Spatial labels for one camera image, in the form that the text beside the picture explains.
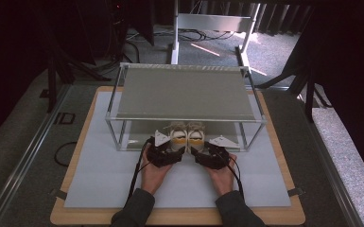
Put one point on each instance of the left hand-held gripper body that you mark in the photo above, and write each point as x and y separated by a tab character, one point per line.
159	154

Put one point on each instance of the white table mat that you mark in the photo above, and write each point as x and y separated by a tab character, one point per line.
91	176

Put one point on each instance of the cream white sneaker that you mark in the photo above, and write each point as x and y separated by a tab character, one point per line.
196	135
178	135

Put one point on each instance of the white metal stand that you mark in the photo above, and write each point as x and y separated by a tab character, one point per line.
212	22

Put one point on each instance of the metal frame shoe rack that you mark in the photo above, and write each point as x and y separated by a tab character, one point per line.
186	94

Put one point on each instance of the wooden board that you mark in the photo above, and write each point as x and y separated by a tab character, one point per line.
176	217

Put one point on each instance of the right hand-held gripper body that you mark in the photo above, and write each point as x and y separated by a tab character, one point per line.
216	157

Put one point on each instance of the black tripod stand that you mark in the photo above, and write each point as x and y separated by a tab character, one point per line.
52	78
309	94

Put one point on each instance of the person's left hand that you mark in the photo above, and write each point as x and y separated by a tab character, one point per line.
152	178

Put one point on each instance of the person's right hand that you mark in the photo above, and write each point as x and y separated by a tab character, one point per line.
222	181

